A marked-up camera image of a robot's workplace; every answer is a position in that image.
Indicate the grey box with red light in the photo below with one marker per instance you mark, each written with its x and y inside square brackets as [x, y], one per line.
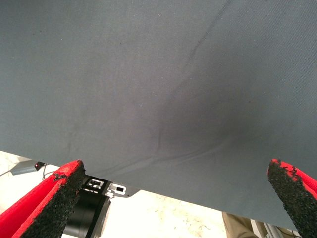
[23, 168]

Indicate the grey aluminium frame post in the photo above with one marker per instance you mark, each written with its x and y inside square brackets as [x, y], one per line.
[272, 230]

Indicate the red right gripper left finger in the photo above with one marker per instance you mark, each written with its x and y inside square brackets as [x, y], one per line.
[37, 213]

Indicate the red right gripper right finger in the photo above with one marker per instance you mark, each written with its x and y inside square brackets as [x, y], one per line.
[297, 203]

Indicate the khaki trouser leg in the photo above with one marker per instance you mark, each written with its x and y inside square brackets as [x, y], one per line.
[236, 228]

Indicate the dark grey table cloth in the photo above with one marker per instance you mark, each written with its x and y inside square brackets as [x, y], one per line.
[158, 74]

